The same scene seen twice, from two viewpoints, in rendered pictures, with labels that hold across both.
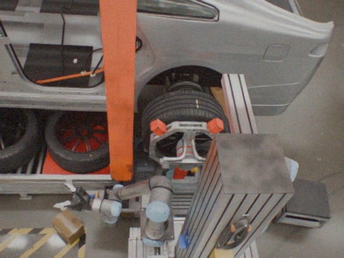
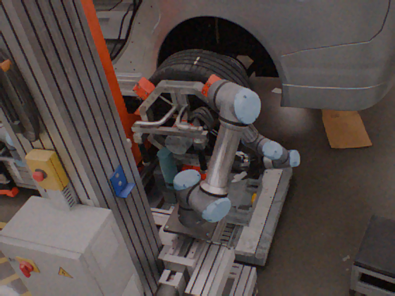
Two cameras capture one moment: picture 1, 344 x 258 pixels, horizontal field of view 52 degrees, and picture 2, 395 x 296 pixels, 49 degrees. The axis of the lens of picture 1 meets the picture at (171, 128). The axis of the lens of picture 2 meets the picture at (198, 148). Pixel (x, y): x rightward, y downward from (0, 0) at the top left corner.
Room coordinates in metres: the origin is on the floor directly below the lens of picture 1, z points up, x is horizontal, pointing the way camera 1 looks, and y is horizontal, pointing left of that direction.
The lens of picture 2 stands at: (0.01, -1.41, 2.21)
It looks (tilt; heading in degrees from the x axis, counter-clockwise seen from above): 38 degrees down; 39
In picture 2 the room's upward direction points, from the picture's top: 12 degrees counter-clockwise
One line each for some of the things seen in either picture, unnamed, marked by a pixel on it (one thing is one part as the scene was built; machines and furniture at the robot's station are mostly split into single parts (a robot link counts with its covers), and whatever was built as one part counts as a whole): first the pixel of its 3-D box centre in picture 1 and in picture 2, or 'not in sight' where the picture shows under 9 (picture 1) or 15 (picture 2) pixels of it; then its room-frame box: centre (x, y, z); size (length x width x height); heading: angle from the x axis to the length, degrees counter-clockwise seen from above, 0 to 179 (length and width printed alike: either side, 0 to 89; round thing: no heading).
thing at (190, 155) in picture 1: (186, 154); (183, 133); (1.46, -0.14, 0.85); 0.21 x 0.14 x 0.14; 11
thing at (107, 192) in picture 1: (116, 196); not in sight; (1.18, 0.33, 0.51); 0.20 x 0.14 x 0.13; 98
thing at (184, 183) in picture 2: not in sight; (189, 187); (1.00, -0.50, 0.98); 0.13 x 0.12 x 0.14; 71
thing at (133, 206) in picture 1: (112, 201); not in sight; (1.17, 0.37, 0.44); 0.43 x 0.17 x 0.03; 101
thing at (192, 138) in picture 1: (203, 147); (190, 113); (1.42, -0.24, 1.03); 0.19 x 0.18 x 0.11; 11
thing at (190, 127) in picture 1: (185, 146); (187, 125); (1.53, -0.12, 0.85); 0.54 x 0.07 x 0.54; 101
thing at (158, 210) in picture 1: (156, 220); not in sight; (0.77, -0.01, 1.19); 0.15 x 0.12 x 0.55; 177
